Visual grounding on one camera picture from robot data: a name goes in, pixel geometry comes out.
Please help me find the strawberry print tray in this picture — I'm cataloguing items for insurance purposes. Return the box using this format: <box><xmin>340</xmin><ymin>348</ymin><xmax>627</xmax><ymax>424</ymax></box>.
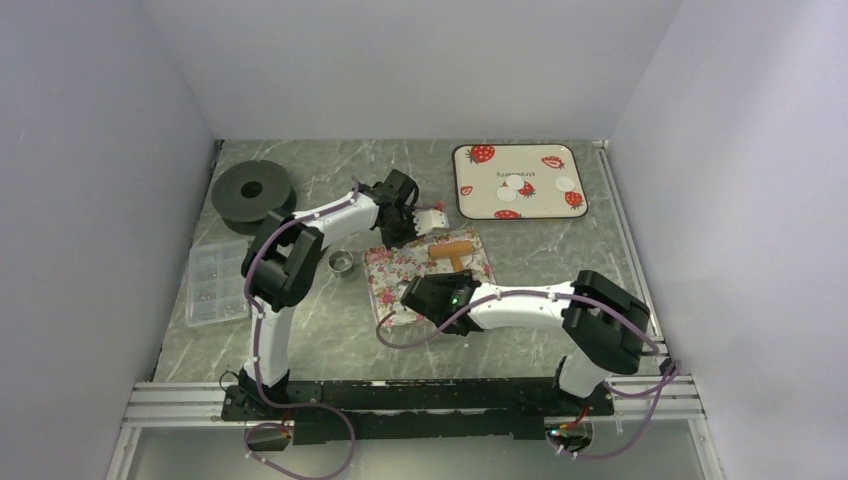
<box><xmin>452</xmin><ymin>143</ymin><xmax>589</xmax><ymax>220</ymax></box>

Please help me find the black filament spool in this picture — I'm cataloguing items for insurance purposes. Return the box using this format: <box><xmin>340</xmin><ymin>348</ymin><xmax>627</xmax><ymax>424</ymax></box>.
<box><xmin>211</xmin><ymin>160</ymin><xmax>297</xmax><ymax>235</ymax></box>

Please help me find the round white wrapper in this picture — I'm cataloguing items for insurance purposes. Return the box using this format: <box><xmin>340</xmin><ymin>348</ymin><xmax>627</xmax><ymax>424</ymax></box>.
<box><xmin>504</xmin><ymin>175</ymin><xmax>525</xmax><ymax>191</ymax></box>
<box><xmin>496</xmin><ymin>186</ymin><xmax>517</xmax><ymax>203</ymax></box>
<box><xmin>555</xmin><ymin>175</ymin><xmax>577</xmax><ymax>192</ymax></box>

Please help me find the round white wrapper left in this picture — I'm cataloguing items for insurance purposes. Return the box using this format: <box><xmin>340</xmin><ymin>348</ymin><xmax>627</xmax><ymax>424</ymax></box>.
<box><xmin>496</xmin><ymin>186</ymin><xmax>517</xmax><ymax>203</ymax></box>

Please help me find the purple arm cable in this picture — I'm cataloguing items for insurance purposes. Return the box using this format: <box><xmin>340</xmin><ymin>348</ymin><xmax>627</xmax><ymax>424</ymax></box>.
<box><xmin>374</xmin><ymin>288</ymin><xmax>682</xmax><ymax>463</ymax></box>
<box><xmin>243</xmin><ymin>174</ymin><xmax>359</xmax><ymax>480</ymax></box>

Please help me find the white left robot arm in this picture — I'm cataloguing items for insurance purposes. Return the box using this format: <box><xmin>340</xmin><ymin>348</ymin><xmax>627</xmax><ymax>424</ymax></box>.
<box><xmin>238</xmin><ymin>169</ymin><xmax>422</xmax><ymax>420</ymax></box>

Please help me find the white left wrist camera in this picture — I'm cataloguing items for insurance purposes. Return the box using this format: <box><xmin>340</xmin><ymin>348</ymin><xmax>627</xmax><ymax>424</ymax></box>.
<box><xmin>413</xmin><ymin>202</ymin><xmax>449</xmax><ymax>237</ymax></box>

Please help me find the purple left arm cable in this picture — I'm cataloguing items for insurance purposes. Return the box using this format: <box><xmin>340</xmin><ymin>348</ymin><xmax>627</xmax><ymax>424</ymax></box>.
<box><xmin>243</xmin><ymin>174</ymin><xmax>359</xmax><ymax>480</ymax></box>

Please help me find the round white wrapper middle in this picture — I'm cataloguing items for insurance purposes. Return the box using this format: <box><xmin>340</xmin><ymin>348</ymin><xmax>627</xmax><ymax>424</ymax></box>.
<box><xmin>504</xmin><ymin>175</ymin><xmax>525</xmax><ymax>191</ymax></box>

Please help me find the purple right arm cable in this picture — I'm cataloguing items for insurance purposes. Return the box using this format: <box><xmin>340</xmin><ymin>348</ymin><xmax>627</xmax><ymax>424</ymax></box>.
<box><xmin>374</xmin><ymin>288</ymin><xmax>682</xmax><ymax>463</ymax></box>

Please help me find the round white wrapper right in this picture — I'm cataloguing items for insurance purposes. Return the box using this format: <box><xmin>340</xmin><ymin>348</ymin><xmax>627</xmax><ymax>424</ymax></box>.
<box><xmin>555</xmin><ymin>175</ymin><xmax>577</xmax><ymax>192</ymax></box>

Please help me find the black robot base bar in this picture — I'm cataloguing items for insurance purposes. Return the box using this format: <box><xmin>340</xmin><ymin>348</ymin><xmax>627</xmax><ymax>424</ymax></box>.
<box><xmin>221</xmin><ymin>377</ymin><xmax>614</xmax><ymax>445</ymax></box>

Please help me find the clear plastic parts box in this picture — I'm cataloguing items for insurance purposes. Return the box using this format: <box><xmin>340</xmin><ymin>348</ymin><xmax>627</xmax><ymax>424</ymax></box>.
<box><xmin>185</xmin><ymin>239</ymin><xmax>249</xmax><ymax>328</ymax></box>

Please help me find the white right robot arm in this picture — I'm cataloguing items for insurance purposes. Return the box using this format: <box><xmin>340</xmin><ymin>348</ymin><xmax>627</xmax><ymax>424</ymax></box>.
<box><xmin>400</xmin><ymin>270</ymin><xmax>658</xmax><ymax>415</ymax></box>

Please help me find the floral print tray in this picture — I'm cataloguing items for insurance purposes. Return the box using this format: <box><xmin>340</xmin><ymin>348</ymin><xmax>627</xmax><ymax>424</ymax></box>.
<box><xmin>363</xmin><ymin>228</ymin><xmax>495</xmax><ymax>330</ymax></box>

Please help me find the wooden rolling pin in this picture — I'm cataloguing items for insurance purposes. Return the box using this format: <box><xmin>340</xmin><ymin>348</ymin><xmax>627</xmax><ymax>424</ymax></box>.
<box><xmin>428</xmin><ymin>240</ymin><xmax>474</xmax><ymax>272</ymax></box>

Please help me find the aluminium frame rail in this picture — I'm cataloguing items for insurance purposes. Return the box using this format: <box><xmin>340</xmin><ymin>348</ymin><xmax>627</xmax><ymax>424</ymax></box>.
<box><xmin>122</xmin><ymin>382</ymin><xmax>225</xmax><ymax>428</ymax></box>

